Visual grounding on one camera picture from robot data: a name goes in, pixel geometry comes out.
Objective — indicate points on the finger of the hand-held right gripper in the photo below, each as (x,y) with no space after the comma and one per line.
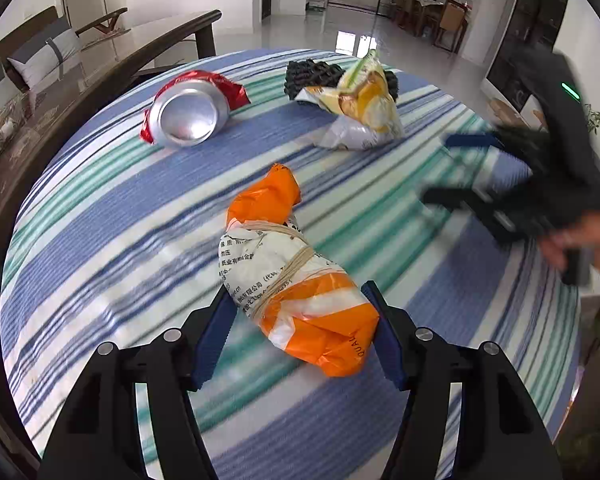
(455,197)
(472,140)

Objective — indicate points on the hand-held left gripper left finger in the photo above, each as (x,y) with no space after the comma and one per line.
(215,345)

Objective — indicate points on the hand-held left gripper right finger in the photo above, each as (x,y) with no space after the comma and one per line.
(387,345)

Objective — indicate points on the orange and white bag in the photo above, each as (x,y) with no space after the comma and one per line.
(300,300)

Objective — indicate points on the yellow crumpled snack bag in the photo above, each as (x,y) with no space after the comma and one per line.
(365,105)

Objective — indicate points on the dining table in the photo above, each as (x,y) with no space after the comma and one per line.
(422,7)

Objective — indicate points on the black glass cabinet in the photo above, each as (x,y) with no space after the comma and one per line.
(530,5)

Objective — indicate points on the blue green striped tablecloth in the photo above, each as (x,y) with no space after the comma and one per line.
(130,200)

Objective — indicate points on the black foam net sleeve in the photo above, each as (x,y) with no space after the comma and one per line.
(310,75)

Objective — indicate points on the crushed red aluminium can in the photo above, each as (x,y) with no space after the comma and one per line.
(185,115)

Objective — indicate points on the grey cushion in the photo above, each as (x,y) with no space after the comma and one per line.
(42,55)

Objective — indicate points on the wooden sofa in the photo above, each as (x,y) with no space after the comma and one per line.
(30,30)

